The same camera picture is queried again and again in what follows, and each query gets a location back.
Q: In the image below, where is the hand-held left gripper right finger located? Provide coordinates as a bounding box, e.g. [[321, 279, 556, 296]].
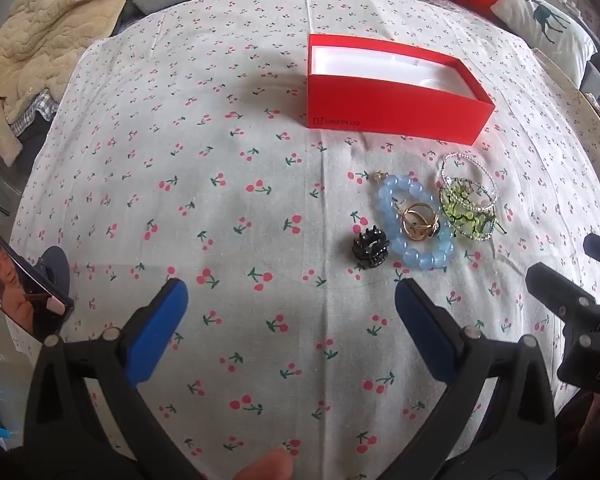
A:
[[379, 276, 558, 480]]

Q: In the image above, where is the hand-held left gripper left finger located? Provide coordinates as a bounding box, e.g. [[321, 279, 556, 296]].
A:
[[24, 277, 202, 480]]

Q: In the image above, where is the blue bead bracelet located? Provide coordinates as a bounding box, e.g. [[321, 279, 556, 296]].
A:
[[377, 174, 456, 271]]

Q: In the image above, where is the black hair claw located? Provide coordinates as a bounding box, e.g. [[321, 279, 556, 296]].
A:
[[351, 229, 392, 266]]

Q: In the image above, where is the gold ring hair clip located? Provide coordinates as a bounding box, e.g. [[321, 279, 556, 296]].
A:
[[399, 202, 440, 241]]

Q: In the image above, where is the green bead bracelet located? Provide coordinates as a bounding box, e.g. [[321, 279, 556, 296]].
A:
[[440, 180, 497, 242]]

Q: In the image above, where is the silver rhinestone bracelet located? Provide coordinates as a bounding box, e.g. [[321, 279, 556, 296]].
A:
[[440, 152, 496, 213]]

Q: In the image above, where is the red cardboard box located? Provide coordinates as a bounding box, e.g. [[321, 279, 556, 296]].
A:
[[307, 34, 496, 145]]

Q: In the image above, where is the person's left hand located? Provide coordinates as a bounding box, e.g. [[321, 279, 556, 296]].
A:
[[231, 447, 295, 480]]

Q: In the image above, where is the black round object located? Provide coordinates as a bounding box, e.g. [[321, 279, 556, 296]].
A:
[[37, 246, 72, 307]]

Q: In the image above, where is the cherry print bed sheet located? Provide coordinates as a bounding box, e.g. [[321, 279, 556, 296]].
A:
[[10, 0, 600, 480]]

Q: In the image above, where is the white deer print pillow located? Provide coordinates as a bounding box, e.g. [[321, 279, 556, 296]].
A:
[[490, 0, 599, 87]]

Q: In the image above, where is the plaid cloth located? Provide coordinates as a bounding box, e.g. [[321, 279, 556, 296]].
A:
[[10, 87, 63, 137]]

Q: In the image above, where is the beige quilted blanket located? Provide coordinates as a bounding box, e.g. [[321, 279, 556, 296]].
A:
[[0, 0, 147, 163]]

